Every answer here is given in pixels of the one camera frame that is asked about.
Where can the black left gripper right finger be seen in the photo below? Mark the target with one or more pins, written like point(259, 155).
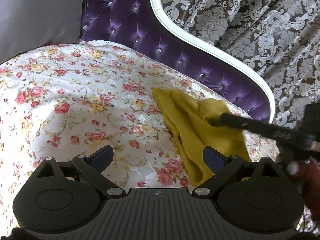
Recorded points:
point(224, 170)

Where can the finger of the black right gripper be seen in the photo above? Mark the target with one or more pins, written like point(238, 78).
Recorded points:
point(284, 136)

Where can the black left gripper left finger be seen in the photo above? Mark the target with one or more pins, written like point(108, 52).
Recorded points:
point(90, 169)

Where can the mustard yellow knit sweater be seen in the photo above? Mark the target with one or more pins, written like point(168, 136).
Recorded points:
point(195, 125)

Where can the floral quilted bedspread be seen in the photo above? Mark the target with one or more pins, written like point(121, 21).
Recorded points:
point(66, 100)

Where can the brown silver damask curtain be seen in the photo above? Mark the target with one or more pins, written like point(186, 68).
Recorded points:
point(279, 39)

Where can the purple tufted white-framed headboard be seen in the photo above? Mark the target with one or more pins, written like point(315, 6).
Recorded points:
point(144, 26)

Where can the grey satin pillow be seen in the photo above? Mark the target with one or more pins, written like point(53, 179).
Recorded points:
point(30, 24)

